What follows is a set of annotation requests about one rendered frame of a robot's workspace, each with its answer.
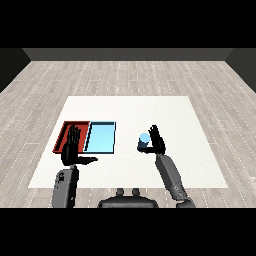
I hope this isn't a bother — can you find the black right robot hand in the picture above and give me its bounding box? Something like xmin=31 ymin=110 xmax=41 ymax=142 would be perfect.
xmin=139 ymin=124 xmax=167 ymax=156

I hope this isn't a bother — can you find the light blue shallow open box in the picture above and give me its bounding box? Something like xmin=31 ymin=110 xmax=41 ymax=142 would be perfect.
xmin=82 ymin=121 xmax=117 ymax=155

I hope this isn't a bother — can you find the small blue can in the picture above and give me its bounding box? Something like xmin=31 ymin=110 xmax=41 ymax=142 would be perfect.
xmin=137 ymin=132 xmax=151 ymax=152

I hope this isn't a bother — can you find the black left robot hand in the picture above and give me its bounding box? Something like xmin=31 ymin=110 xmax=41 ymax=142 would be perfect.
xmin=60 ymin=124 xmax=99 ymax=167

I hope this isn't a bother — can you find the red shallow open box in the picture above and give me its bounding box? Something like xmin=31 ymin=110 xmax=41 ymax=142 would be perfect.
xmin=52 ymin=120 xmax=91 ymax=155

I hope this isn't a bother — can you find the dark grey robot body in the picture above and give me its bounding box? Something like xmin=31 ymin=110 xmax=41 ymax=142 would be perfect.
xmin=97 ymin=188 xmax=160 ymax=209

